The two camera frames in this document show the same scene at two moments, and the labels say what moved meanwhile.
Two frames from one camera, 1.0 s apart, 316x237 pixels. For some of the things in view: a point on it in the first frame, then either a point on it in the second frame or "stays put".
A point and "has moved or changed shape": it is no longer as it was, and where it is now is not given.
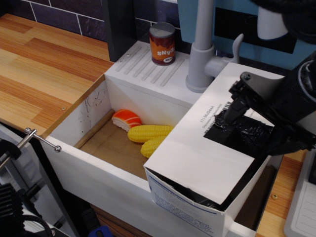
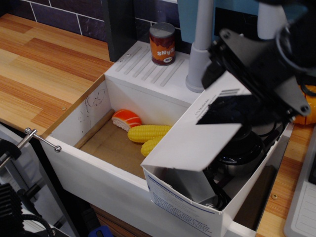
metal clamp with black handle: [8, 150] stays put
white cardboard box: [208, 170] has moved or changed shape
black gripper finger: [239, 105] -> [214, 71]
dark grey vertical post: [119, 18] stays put
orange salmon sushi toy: [125, 119] stays put
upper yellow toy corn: [139, 134] stays put
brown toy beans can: [163, 44] stays put
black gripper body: [288, 103] -> [272, 68]
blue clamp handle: [104, 229] stays put
